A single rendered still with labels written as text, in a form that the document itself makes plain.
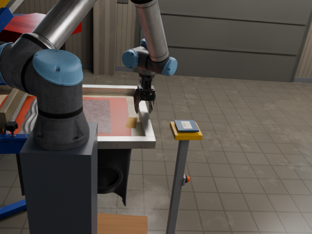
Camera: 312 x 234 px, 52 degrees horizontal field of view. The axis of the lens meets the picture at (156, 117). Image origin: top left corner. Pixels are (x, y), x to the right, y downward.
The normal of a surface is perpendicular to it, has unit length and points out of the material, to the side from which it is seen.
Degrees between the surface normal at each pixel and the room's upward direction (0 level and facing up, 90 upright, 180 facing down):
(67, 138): 72
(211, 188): 0
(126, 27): 90
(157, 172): 0
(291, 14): 90
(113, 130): 0
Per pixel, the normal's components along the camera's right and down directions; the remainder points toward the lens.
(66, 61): 0.20, -0.83
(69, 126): 0.54, 0.15
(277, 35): 0.06, 0.47
